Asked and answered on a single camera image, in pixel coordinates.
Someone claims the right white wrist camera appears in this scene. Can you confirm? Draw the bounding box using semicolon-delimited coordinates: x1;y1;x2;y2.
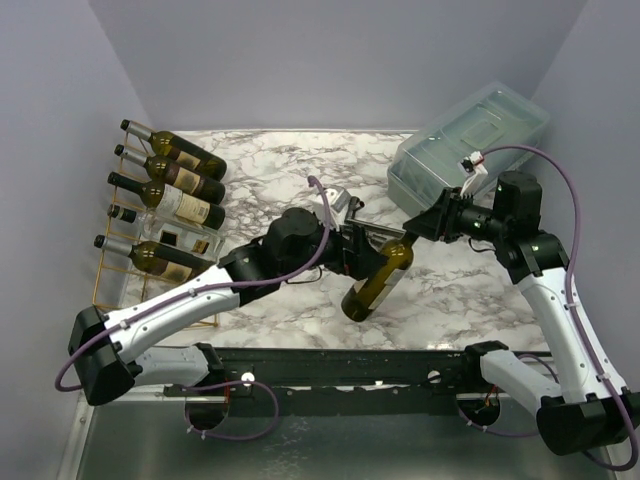
460;151;488;195

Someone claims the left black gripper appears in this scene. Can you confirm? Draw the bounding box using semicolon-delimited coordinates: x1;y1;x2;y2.
280;210;385;279

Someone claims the green wine bottle silver neck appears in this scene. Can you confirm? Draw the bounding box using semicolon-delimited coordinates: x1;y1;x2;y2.
120;119;227;181

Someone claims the green wine bottle brown label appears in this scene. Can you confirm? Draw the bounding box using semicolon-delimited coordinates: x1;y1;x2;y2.
114;144;226;205

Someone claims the clear square glass bottle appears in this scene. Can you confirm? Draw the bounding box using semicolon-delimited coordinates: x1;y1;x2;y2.
107;203;224;261

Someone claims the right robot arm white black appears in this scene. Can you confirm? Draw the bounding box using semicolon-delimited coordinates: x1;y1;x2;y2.
403;171;639;455

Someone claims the clear plastic storage box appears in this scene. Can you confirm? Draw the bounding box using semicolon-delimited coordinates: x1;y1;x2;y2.
387;82;550;217

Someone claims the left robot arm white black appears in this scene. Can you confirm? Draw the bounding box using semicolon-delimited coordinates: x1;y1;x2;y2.
68;208;383;406

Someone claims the green wine bottle white label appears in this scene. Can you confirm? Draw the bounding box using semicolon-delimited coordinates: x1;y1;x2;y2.
107;172;226;230

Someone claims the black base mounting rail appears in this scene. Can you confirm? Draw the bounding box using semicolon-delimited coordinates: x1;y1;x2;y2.
102;344;561;419

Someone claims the dark metal lever corkscrew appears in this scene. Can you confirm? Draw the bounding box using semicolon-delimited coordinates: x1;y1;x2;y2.
344;196;404;238

